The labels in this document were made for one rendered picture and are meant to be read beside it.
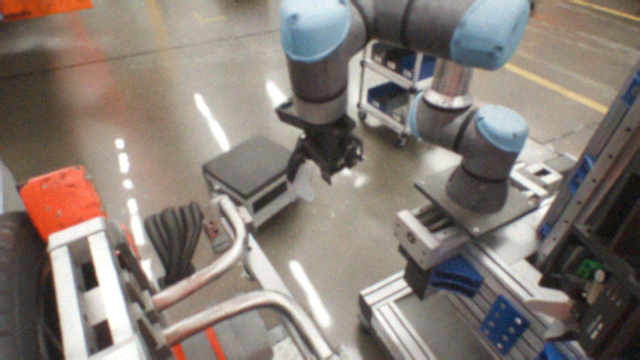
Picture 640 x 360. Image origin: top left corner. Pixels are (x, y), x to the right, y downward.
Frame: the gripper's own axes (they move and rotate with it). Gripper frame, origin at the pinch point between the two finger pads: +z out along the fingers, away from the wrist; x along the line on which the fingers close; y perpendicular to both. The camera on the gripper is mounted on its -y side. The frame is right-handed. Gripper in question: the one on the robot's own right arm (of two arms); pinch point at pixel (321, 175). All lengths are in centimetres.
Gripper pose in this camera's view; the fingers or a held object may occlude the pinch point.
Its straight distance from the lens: 67.8
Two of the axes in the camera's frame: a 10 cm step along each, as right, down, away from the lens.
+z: 0.7, 5.3, 8.4
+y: 6.5, 6.2, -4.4
